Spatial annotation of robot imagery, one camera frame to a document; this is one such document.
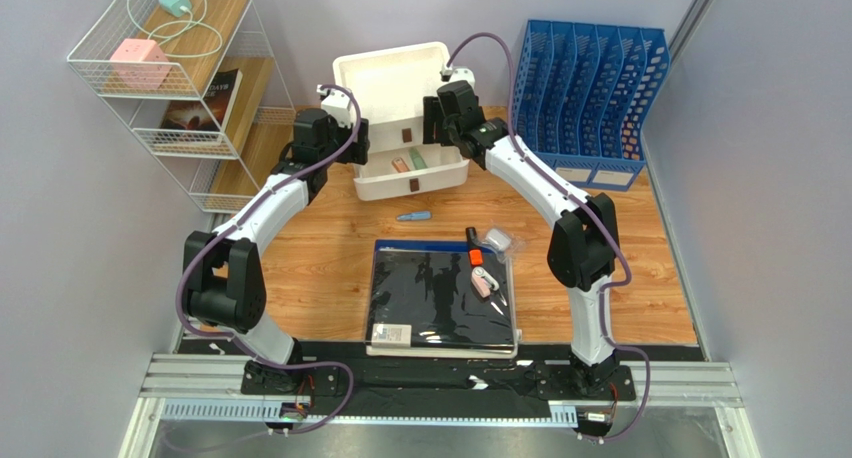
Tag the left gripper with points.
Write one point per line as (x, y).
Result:
(357, 152)

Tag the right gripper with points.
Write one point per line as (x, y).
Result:
(432, 121)

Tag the white drawer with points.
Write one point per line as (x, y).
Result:
(378, 180)

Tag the green highlighter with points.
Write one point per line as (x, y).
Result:
(417, 160)

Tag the white three drawer organizer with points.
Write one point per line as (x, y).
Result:
(390, 86)

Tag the blue highlighter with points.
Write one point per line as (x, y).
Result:
(415, 216)

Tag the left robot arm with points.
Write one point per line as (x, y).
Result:
(222, 284)

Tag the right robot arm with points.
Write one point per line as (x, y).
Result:
(583, 247)

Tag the blue folder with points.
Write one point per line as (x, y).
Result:
(421, 245)

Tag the orange black highlighter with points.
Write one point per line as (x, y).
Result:
(475, 253)

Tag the clear plastic bag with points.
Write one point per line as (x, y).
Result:
(502, 243)

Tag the blue file organizer rack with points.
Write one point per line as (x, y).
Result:
(582, 94)

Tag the dark cover book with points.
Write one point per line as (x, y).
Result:
(204, 121)

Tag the pink correction tape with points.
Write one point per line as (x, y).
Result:
(483, 282)

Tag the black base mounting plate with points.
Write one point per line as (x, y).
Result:
(343, 374)

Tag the pink cube power socket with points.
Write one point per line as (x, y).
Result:
(140, 63)

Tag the mint green charger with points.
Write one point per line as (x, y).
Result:
(176, 8)

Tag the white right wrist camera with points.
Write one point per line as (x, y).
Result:
(451, 74)

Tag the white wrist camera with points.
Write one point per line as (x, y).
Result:
(451, 74)
(336, 102)

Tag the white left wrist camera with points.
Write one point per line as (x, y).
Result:
(336, 102)

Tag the white wire shelf rack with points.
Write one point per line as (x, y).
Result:
(197, 84)

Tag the aluminium frame rail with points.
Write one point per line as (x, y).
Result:
(191, 405)

